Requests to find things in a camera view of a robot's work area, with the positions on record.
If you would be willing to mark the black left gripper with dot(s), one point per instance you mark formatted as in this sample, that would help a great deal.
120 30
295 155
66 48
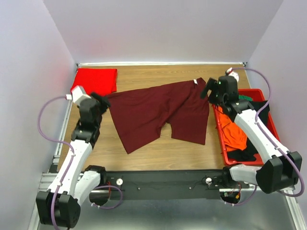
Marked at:
98 101

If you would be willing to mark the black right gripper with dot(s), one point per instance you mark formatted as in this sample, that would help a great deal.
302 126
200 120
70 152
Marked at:
213 87

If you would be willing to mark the maroon t shirt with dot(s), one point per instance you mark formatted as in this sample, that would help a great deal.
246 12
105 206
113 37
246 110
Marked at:
139 115

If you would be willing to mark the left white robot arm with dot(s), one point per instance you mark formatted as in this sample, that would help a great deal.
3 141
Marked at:
60 205

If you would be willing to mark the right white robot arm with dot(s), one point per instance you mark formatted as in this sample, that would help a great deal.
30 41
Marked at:
281 167

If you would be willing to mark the green t shirt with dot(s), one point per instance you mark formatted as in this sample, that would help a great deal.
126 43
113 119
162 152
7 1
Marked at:
245 98

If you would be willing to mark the folded red t shirt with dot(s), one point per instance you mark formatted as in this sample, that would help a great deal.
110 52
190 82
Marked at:
100 81

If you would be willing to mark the red plastic bin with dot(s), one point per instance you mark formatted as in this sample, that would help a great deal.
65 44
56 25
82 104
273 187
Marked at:
248 156

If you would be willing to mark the orange t shirt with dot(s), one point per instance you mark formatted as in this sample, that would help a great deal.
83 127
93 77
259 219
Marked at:
234 137

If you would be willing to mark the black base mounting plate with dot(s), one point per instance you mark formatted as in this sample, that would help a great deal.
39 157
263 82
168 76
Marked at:
165 185

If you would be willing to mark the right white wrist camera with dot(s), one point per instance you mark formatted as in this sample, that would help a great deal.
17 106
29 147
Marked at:
231 72

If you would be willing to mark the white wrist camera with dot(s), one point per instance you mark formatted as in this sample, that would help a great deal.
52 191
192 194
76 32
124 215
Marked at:
77 95
231 72

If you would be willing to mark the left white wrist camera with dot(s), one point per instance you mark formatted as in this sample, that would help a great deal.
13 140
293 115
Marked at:
77 95

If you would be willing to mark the aluminium frame rail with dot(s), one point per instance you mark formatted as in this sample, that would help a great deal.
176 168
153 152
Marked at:
47 179

